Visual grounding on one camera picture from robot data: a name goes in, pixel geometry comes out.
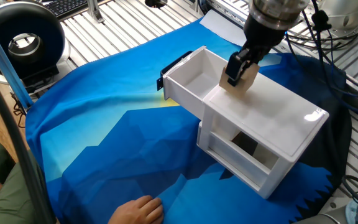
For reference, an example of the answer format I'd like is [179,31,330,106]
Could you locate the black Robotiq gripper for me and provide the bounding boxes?
[224,14,288,88]

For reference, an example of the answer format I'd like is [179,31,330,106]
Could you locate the tan object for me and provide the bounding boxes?
[218,62,260,99]

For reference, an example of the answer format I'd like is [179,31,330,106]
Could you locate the white drawer with black handle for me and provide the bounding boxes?
[156,45,229,121]

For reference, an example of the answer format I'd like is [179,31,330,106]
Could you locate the white plastic drawer cabinet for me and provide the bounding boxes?
[196,73,329,200]

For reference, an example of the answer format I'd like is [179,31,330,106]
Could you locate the person's bare hand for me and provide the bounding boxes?
[108,195,165,224]

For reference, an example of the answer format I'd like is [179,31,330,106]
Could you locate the black round foot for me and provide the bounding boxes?
[144,0,169,9]

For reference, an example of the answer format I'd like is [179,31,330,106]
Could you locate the silver perforated metal plate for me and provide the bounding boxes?
[290,17,358,41]

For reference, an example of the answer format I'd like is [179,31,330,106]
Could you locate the blue cloth with yellow sun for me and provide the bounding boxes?
[25,9,352,224]

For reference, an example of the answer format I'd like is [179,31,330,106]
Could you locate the black computer keyboard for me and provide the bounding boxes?
[44,0,105,20]

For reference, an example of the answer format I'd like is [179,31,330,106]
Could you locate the dark grey pole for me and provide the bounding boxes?
[0,60,55,224]

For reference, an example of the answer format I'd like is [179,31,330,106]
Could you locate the green trousers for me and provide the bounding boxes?
[0,140,45,224]

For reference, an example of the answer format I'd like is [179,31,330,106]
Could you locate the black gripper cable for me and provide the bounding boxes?
[283,0,358,116]

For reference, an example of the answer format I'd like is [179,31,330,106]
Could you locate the silver cylindrical pedestal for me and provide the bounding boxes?
[317,0,358,31]

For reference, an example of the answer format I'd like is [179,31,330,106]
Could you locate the silver aluminium post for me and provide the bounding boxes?
[86,0,105,24]

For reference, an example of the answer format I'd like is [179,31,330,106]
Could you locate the black ring light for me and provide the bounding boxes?
[0,1,71,95]

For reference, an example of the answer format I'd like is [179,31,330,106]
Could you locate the thin black tangled cable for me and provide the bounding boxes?
[10,92,28,129]

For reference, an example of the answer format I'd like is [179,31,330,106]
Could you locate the grey aluminium frame beam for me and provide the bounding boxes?
[0,12,34,111]

